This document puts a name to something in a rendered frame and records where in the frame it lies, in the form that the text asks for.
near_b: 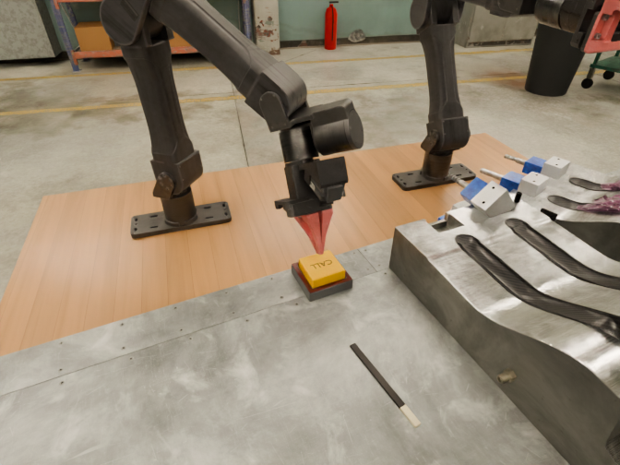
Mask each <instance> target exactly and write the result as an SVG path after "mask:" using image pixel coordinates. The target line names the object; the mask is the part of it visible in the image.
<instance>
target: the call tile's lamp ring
mask: <svg viewBox="0 0 620 465"><path fill-rule="evenodd" d="M297 265H299V262H296V263H293V264H292V266H293V267H294V269H295V270H296V272H297V274H298V275H299V277H300V278H301V280H302V281H303V283H304V285H305V287H306V288H307V290H308V291H309V292H310V293H312V292H317V291H320V290H323V289H326V288H328V287H331V286H334V285H337V284H341V283H343V282H346V281H349V280H352V277H351V276H350V275H349V274H348V272H347V271H346V270H345V276H346V277H347V278H346V279H343V280H337V281H334V282H331V283H329V284H326V285H323V286H320V287H317V288H314V289H312V288H311V286H310V285H309V283H308V282H307V280H306V279H305V277H304V275H303V273H302V272H301V270H300V269H299V268H298V267H297Z"/></svg>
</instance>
